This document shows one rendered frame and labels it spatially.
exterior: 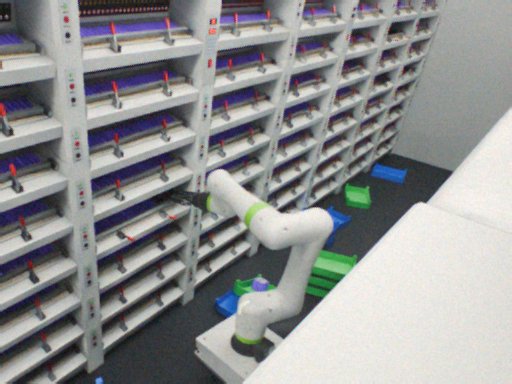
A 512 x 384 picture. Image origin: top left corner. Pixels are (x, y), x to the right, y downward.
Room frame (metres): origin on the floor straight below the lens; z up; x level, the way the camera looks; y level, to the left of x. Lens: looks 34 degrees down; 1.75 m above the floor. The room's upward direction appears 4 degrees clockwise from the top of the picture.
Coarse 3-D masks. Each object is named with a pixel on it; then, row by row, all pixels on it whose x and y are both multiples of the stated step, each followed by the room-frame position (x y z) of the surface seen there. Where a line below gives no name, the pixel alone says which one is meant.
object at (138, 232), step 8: (168, 200) 1.88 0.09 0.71; (176, 208) 1.84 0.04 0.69; (184, 208) 1.86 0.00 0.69; (176, 216) 1.81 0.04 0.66; (144, 224) 1.67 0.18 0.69; (152, 224) 1.68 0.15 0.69; (160, 224) 1.72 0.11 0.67; (128, 232) 1.59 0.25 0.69; (136, 232) 1.61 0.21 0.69; (144, 232) 1.64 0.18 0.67; (104, 240) 1.51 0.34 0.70; (112, 240) 1.52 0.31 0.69; (120, 240) 1.53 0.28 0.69; (128, 240) 1.56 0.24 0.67; (136, 240) 1.61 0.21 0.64; (96, 248) 1.41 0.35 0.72; (104, 248) 1.46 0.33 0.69; (112, 248) 1.49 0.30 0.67; (120, 248) 1.53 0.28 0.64; (104, 256) 1.46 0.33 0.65
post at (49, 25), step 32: (32, 0) 1.40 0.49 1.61; (64, 64) 1.37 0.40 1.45; (64, 96) 1.36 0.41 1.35; (64, 128) 1.35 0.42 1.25; (64, 160) 1.35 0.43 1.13; (64, 192) 1.37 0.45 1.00; (96, 256) 1.42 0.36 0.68; (96, 288) 1.41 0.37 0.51; (96, 320) 1.40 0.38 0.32; (96, 352) 1.39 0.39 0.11
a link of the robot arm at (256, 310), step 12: (240, 300) 1.27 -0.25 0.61; (252, 300) 1.26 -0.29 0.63; (264, 300) 1.27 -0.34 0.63; (276, 300) 1.28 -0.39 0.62; (240, 312) 1.24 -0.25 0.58; (252, 312) 1.21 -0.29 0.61; (264, 312) 1.22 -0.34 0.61; (276, 312) 1.24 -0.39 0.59; (240, 324) 1.23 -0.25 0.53; (252, 324) 1.20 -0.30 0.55; (264, 324) 1.22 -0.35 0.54; (240, 336) 1.22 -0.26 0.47; (252, 336) 1.20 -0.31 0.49
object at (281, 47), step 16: (272, 0) 2.50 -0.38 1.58; (288, 0) 2.45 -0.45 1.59; (304, 0) 2.49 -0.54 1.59; (288, 16) 2.43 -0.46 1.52; (256, 48) 2.54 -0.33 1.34; (272, 48) 2.48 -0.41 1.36; (288, 48) 2.43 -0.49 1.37; (288, 64) 2.45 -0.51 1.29; (272, 80) 2.45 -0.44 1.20; (288, 80) 2.48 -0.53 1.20; (272, 128) 2.42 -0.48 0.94; (272, 160) 2.47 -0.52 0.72; (256, 240) 2.46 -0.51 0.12
